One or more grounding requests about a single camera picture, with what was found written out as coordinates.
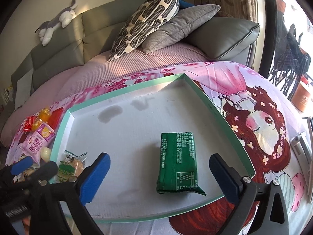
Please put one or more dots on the red triangular snack packet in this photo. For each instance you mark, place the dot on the red triangular snack packet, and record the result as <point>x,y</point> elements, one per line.
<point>29,124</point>

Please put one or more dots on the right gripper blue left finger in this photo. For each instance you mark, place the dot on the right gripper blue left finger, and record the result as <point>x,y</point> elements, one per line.
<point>92,177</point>

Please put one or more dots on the black cream patterned pillow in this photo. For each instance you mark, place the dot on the black cream patterned pillow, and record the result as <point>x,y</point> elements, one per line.
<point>147,19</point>

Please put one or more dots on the purple yellow snack packet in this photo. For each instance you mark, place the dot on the purple yellow snack packet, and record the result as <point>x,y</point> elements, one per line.
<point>46,131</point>

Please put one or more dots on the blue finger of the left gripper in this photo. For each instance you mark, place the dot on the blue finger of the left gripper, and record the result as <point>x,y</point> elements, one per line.
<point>44,173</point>
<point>21,165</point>

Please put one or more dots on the grey sofa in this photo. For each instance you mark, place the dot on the grey sofa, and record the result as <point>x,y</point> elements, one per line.
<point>121,26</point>

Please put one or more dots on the pink cartoon printed blanket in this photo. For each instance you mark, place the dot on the pink cartoon printed blanket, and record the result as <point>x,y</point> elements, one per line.
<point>259,114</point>

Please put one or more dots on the red patterned packet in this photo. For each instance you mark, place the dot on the red patterned packet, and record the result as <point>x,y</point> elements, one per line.
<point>53,121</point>

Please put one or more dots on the clear cracker packet green trim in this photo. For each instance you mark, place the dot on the clear cracker packet green trim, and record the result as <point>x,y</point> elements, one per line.
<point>70,165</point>

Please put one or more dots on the orange bread packet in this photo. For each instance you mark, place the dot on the orange bread packet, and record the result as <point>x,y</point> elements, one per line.
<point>42,117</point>

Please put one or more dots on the mint green cardboard tray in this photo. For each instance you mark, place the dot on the mint green cardboard tray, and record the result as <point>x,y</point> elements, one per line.
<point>127,124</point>

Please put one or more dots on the yellow jelly cup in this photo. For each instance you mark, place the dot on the yellow jelly cup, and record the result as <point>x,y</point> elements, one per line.
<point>45,153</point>

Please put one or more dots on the pink sofa seat cover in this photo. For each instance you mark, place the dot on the pink sofa seat cover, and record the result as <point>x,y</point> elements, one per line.
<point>95,72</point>

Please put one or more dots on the light grey small cushion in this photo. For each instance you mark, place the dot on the light grey small cushion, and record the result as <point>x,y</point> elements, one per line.
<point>23,91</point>

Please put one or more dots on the green snack packet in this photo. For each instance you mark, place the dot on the green snack packet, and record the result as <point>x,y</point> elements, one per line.
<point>178,164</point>

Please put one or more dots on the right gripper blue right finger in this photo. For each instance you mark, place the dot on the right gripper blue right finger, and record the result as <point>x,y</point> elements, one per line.
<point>227,178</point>

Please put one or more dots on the pink swiss roll packet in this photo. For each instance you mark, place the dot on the pink swiss roll packet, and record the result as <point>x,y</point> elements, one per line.
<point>32,146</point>

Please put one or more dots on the grey white plush toy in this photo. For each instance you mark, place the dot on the grey white plush toy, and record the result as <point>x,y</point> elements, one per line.
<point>46,30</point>

